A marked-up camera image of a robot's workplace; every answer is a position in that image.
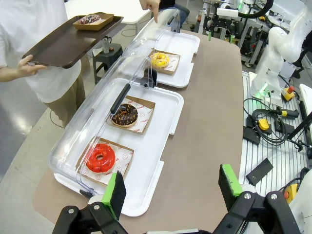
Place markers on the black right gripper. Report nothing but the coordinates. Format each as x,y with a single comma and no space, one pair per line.
221,25

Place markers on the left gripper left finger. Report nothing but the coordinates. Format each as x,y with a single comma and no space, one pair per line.
114,192

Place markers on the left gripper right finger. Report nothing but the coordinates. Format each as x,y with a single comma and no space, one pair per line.
229,182

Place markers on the brown cardboard donut box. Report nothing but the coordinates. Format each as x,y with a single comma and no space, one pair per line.
143,103
97,26
168,72
114,144

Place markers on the dark donut with colourful sprinkles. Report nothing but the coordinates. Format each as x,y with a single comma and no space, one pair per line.
84,20

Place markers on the brown plastic serving tray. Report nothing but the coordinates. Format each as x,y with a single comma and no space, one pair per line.
61,46

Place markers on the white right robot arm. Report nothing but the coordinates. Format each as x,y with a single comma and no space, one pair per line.
280,41

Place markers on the person's right forearm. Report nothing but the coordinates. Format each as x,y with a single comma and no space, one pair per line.
8,73

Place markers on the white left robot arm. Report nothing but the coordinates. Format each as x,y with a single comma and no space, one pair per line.
304,209

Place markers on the red glazed donut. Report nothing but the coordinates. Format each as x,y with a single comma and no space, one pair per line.
107,166

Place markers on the yellow glazed sprinkle donut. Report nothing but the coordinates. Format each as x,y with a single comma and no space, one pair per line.
163,64

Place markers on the chocolate donut with nuts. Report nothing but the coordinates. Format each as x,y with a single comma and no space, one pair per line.
132,119

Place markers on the person in white t-shirt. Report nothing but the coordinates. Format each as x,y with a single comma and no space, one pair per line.
36,26

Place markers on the person's left hand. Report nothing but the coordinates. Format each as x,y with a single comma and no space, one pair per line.
152,5

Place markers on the person's right hand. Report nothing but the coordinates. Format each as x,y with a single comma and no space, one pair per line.
26,68

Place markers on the flat black plate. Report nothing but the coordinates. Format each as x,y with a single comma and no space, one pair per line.
259,171

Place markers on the white printed paper liner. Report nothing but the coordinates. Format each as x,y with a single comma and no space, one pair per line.
145,117
173,61
122,158

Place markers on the white display case base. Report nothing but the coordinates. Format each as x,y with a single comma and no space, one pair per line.
185,61

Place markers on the left white display case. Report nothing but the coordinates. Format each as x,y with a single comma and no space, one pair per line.
156,151

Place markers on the yellow emergency stop box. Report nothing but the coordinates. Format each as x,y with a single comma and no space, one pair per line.
291,193
288,93

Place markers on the yellow hand pendant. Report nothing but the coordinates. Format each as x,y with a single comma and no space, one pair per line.
264,124

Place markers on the clear display case lid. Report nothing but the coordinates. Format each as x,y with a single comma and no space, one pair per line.
80,117
146,36

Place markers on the white table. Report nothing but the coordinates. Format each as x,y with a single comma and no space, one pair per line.
122,9

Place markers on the dark green stool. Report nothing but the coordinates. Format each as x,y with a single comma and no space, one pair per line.
109,58

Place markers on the small bottle on stool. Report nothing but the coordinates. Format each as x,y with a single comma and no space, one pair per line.
106,45

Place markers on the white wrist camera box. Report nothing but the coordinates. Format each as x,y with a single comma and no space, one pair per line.
226,12

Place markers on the aluminium slotted base plate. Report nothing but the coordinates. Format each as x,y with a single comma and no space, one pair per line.
251,153

